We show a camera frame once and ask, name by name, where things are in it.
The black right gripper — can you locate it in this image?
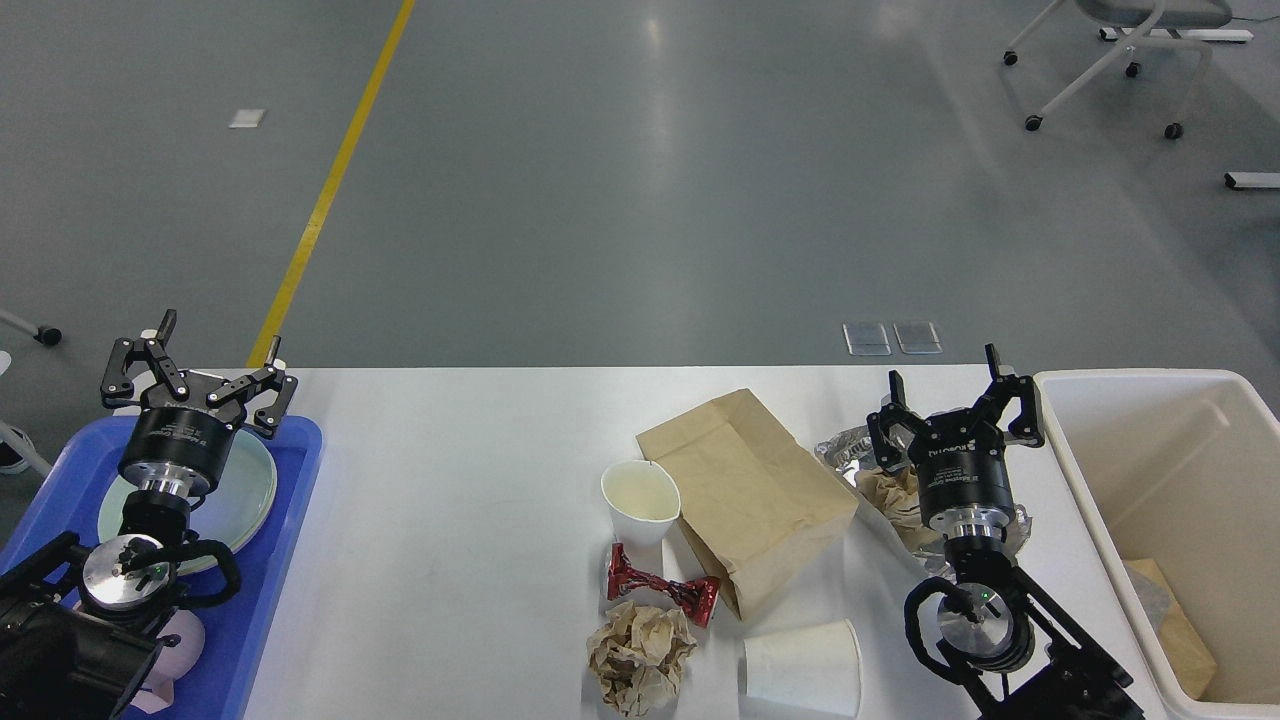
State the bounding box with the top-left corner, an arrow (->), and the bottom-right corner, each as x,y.
867,343 -> 1046,546

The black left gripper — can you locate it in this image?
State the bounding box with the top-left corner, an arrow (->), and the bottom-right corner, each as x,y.
99,309 -> 300,498

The brown paper napkin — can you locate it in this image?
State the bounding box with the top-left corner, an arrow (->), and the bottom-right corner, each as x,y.
854,465 -> 943,555

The aluminium foil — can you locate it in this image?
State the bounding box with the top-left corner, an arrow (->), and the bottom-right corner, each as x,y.
815,428 -> 1036,582

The mint green plate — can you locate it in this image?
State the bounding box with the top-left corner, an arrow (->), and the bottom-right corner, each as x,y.
97,430 -> 276,577

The brown paper bag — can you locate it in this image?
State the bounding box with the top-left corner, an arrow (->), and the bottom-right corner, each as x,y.
636,389 -> 860,623

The pink mug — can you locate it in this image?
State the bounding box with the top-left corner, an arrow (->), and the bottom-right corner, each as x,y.
131,610 -> 205,714

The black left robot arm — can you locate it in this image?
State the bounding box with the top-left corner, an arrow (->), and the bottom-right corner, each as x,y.
1,310 -> 297,719

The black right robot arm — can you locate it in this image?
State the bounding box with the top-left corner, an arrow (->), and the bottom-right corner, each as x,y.
867,345 -> 1144,719

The right floor socket plate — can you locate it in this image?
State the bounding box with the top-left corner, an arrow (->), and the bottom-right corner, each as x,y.
893,322 -> 943,355

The floor socket plate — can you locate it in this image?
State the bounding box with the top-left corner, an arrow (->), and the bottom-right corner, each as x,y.
842,322 -> 893,357
893,322 -> 943,355

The left floor socket plate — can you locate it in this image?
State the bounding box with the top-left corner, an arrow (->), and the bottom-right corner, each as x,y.
842,322 -> 893,357

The yellow plate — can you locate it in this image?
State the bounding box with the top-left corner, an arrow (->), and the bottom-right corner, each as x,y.
191,477 -> 276,553

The chair leg with caster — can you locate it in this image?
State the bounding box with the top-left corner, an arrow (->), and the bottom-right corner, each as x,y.
0,309 -> 63,347

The white plastic bin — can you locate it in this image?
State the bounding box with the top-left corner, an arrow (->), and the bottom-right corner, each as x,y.
1036,369 -> 1279,719

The white floor marker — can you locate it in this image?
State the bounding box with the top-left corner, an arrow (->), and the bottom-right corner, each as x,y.
228,108 -> 268,129

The lying white paper cup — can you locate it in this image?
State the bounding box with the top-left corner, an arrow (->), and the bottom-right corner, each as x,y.
742,618 -> 863,717

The blue plastic tray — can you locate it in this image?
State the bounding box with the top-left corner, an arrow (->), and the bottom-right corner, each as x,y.
1,415 -> 324,719

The red foil candy wrapper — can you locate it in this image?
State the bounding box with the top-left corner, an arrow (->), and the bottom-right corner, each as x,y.
604,542 -> 721,629

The upright white paper cup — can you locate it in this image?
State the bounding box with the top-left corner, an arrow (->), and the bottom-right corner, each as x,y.
600,460 -> 682,551

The brown paper in bin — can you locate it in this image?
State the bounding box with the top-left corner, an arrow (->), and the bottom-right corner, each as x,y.
1124,559 -> 1219,700

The white furniture foot right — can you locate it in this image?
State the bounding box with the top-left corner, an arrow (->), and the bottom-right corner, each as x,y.
1224,170 -> 1280,191

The crumpled brown paper ball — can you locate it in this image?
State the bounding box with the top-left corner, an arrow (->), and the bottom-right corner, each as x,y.
588,601 -> 698,719

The white office chair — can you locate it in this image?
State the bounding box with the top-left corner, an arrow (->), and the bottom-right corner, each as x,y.
1024,1 -> 1233,140

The white table leg base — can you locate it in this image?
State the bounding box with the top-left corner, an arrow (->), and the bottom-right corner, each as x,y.
1098,27 -> 1254,44

